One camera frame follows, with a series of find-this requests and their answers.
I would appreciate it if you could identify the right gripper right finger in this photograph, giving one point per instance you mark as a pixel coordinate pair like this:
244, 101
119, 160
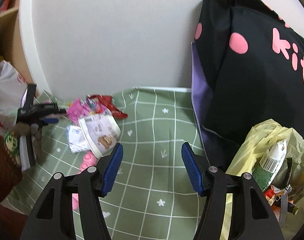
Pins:
210, 183

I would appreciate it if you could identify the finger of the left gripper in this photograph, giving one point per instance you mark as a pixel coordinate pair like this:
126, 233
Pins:
48, 121

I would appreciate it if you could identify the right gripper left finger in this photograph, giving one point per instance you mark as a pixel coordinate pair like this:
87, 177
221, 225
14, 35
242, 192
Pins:
94, 183

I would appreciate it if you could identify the blue white small packet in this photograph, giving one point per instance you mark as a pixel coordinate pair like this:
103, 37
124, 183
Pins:
76, 139

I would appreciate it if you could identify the white paper cup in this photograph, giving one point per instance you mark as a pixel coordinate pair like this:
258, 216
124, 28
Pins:
101, 132

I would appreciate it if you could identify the yellow plastic trash bag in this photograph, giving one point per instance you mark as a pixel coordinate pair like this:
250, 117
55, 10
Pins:
289, 212

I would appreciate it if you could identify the green white milk carton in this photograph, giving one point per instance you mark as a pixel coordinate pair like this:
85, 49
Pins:
270, 164

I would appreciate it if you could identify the red orange snack wrapper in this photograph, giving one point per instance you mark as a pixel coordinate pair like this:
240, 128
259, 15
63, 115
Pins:
274, 194

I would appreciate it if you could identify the left gloved hand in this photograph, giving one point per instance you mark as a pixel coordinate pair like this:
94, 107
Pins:
23, 130

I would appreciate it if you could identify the pink snack wrapper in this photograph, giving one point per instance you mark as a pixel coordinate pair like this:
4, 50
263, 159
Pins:
79, 109

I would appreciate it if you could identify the white plastic bag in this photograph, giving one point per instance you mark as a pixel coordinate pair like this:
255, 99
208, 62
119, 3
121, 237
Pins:
12, 88

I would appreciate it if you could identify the dark red wrapper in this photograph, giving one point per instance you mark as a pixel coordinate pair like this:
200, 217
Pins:
103, 103

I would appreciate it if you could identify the green checked bed sheet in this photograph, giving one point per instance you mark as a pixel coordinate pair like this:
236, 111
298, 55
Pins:
152, 197

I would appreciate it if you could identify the wooden shelf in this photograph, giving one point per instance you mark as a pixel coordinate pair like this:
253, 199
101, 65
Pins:
11, 46

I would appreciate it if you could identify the red knit sleeve left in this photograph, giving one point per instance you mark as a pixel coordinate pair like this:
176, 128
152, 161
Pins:
11, 222

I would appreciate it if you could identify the black kitty tote bag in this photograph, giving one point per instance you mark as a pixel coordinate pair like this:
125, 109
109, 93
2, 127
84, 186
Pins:
247, 67

